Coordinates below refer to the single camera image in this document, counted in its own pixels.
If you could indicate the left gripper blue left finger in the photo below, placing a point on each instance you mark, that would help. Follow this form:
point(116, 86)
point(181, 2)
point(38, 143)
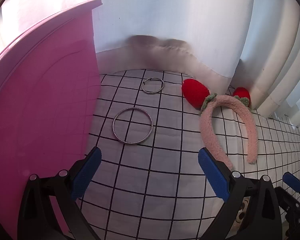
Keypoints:
point(85, 172)

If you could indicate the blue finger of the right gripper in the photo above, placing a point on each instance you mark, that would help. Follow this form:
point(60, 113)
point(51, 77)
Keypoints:
point(291, 181)

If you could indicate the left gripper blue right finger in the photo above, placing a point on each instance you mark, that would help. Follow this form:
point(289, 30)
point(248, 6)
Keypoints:
point(216, 172)

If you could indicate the plush sloth hair accessory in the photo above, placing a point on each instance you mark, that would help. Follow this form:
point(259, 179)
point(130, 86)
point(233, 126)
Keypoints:
point(241, 213)

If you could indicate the large silver bangle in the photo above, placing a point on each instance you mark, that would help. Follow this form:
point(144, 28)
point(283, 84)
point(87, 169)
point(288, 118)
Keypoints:
point(128, 132)

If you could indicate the white checked tablecloth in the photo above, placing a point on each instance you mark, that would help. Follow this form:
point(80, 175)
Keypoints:
point(155, 189)

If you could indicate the pink fuzzy strawberry headband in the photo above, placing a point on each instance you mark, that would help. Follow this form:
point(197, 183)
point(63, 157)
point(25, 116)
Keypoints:
point(226, 124)

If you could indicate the pink plastic tub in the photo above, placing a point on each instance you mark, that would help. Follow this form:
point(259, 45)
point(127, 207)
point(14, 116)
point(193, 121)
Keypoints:
point(49, 83)

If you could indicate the white curtain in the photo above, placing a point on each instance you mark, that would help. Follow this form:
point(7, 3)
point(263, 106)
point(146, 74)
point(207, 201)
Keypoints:
point(250, 43)

